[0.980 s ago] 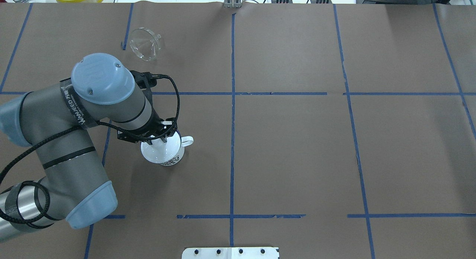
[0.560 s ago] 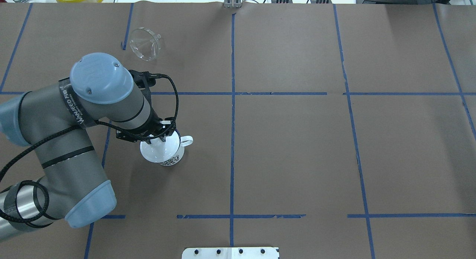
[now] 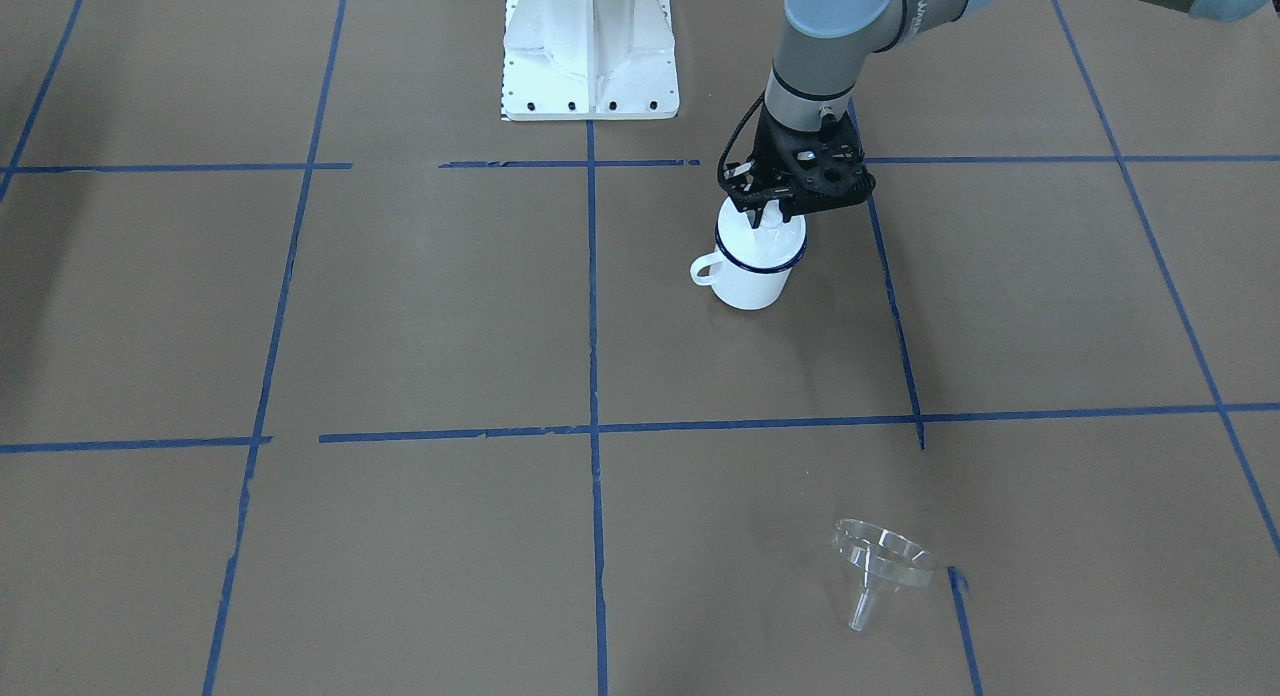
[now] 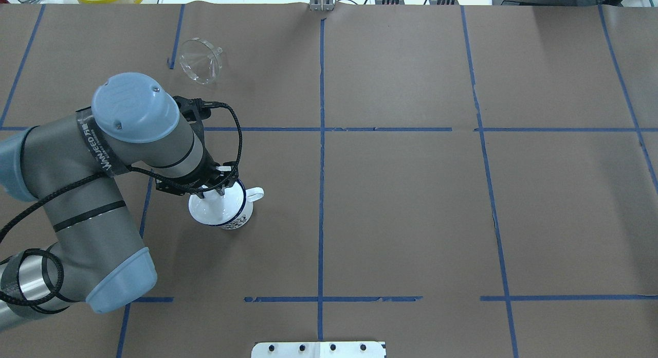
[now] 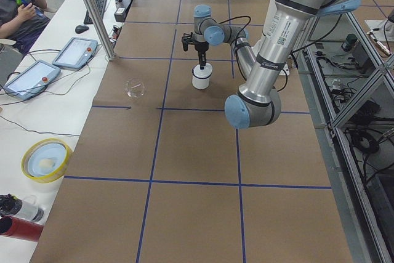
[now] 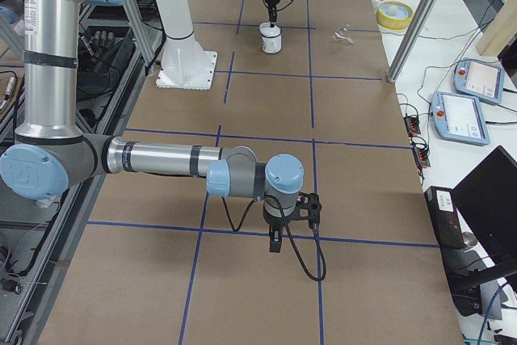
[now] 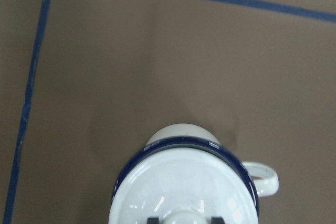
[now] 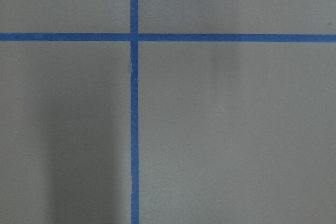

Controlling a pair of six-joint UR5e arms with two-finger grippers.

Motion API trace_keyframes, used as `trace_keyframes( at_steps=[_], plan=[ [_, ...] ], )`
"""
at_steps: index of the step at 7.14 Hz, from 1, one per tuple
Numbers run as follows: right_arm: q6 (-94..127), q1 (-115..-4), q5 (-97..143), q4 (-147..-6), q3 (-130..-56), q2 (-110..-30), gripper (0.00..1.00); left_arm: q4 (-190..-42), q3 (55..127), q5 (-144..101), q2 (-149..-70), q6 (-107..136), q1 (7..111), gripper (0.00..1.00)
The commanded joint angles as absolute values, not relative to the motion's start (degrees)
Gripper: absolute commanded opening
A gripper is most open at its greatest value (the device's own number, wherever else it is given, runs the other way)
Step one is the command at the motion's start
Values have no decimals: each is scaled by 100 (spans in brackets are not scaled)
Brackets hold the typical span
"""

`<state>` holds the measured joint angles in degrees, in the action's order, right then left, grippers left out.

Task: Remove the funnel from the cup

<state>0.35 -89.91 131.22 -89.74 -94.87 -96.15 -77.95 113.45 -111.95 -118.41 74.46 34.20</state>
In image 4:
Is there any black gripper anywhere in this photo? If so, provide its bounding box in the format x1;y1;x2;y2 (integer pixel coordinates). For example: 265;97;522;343
175;148;239;197

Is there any clear glass funnel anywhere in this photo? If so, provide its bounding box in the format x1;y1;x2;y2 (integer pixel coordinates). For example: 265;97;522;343
178;38;224;85

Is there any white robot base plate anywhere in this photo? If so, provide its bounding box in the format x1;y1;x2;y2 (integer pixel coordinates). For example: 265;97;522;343
251;341;387;357

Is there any black camera cable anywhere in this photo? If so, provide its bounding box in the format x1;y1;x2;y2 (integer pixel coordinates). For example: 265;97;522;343
0;101;243;317

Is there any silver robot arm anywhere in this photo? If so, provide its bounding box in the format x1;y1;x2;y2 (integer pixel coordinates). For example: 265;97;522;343
2;73;241;330

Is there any white ceramic lid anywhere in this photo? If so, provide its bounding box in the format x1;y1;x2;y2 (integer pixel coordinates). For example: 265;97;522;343
188;184;246;229

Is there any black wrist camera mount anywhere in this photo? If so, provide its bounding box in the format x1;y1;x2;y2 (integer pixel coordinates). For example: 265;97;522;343
173;96;213;143

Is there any white enamel mug blue rim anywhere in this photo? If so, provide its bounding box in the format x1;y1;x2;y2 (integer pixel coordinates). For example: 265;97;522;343
200;179;265;230

